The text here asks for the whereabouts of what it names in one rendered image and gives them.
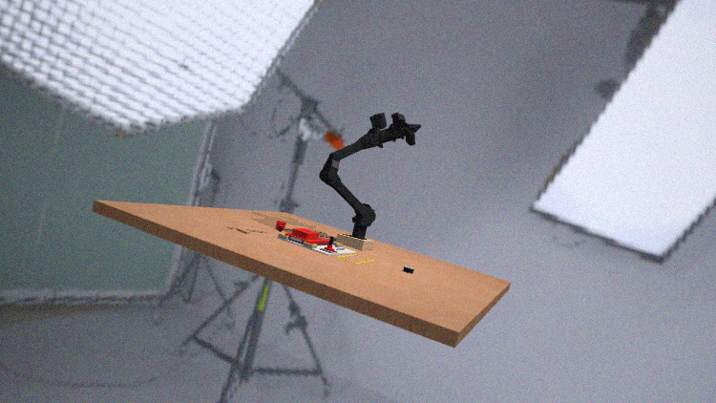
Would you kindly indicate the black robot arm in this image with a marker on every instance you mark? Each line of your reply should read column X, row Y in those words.
column 365, row 215

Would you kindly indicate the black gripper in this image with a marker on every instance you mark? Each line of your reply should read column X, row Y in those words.
column 409, row 130

